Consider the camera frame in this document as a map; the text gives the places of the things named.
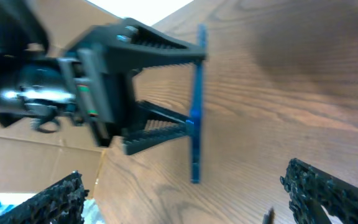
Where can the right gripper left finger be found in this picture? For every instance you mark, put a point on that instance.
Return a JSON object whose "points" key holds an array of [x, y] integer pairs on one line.
{"points": [[62, 202]]}

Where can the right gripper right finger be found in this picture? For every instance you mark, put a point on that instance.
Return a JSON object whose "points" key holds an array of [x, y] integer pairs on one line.
{"points": [[316, 195]]}

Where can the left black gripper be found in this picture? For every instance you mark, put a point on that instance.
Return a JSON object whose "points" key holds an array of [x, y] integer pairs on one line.
{"points": [[100, 76]]}

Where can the blue Samsung Galaxy smartphone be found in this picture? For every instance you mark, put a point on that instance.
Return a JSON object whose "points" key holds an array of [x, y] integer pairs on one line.
{"points": [[194, 123]]}

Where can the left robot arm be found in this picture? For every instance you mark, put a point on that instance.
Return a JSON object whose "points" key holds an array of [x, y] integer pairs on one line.
{"points": [[32, 83]]}

